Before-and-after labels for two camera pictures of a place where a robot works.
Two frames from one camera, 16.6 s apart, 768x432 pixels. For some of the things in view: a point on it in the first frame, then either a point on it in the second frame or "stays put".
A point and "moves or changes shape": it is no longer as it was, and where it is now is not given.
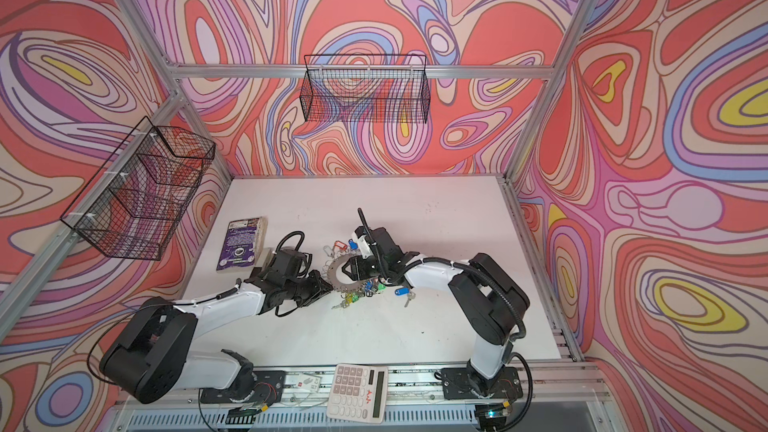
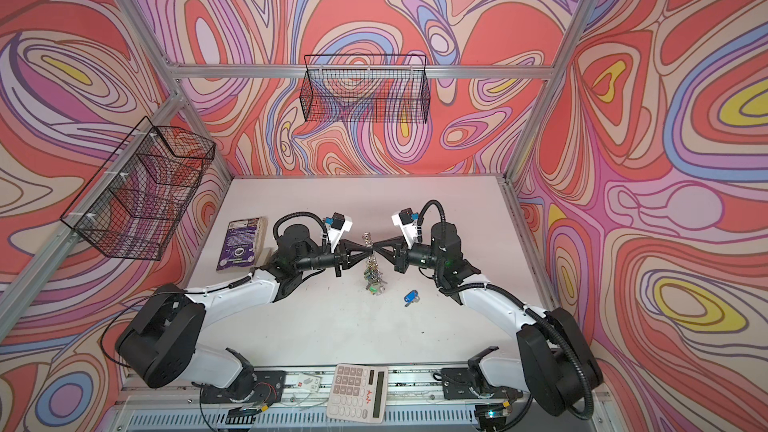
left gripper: [319, 288] → [346, 261]
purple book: [244, 243] stays put
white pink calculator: [358, 393] stays put
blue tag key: [405, 291] moves or changes shape
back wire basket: [365, 88] stays put
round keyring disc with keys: [333, 254] moves or changes shape
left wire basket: [135, 203] stays put
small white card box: [308, 382] stays put
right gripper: [358, 268] → [399, 258]
